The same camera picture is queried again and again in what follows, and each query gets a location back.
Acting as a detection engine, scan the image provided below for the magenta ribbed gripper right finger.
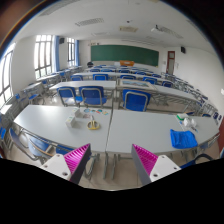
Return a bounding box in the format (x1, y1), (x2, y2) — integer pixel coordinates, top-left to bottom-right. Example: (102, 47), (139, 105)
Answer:
(131, 144), (180, 186)

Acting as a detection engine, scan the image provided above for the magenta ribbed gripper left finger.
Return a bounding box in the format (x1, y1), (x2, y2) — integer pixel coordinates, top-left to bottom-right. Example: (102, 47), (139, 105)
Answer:
(41, 144), (91, 184)

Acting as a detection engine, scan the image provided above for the blue folded towel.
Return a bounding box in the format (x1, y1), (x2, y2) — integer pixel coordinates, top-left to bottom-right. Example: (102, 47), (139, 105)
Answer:
(170, 130), (198, 149)

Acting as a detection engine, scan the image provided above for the grey right front desk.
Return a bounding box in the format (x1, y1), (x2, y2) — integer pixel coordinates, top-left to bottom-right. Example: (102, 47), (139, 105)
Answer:
(106, 110), (219, 153)

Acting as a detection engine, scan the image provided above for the grey desk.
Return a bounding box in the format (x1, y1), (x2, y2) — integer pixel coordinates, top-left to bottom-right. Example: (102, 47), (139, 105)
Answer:
(14, 105), (111, 152)
(106, 110), (219, 153)

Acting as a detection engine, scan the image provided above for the grey left front desk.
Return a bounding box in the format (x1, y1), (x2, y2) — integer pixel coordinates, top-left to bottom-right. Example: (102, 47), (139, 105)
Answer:
(14, 105), (111, 152)

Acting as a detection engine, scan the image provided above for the small white box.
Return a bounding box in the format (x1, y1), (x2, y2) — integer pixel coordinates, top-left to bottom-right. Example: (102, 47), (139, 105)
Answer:
(65, 115), (76, 127)

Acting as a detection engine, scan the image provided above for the yellow tape roll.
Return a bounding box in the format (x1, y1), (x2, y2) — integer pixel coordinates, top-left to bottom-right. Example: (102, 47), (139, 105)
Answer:
(87, 120), (100, 130)

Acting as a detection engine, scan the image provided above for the blue chair right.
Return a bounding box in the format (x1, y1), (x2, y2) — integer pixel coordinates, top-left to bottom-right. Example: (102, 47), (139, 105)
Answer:
(122, 89), (151, 112)

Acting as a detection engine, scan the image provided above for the blue chair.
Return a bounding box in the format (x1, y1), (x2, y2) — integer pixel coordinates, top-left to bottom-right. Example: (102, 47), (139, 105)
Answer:
(122, 89), (151, 112)
(57, 86), (83, 107)
(79, 86), (107, 106)

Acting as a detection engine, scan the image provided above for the blue chair middle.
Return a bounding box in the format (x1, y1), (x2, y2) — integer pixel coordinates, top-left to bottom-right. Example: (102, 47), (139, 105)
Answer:
(79, 86), (107, 106)

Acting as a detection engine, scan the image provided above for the blue chair left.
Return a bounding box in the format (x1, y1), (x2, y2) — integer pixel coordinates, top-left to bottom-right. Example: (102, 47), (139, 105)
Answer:
(57, 86), (83, 107)

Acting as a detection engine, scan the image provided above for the brown classroom door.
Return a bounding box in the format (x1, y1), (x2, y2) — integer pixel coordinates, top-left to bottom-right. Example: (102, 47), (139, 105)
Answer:
(166, 51), (175, 75)

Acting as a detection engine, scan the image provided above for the green chalkboard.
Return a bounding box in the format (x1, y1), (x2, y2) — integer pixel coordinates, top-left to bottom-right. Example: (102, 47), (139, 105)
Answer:
(91, 45), (159, 67)

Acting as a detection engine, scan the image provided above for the left window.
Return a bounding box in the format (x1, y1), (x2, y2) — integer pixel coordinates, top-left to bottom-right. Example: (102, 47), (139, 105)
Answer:
(34, 35), (52, 79)

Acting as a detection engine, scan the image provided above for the blue window curtain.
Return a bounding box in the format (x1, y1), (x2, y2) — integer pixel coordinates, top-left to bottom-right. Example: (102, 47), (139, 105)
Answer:
(54, 36), (60, 72)

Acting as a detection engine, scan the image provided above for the ceiling projector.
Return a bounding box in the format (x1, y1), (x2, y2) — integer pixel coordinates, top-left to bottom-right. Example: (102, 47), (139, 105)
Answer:
(151, 25), (163, 34)

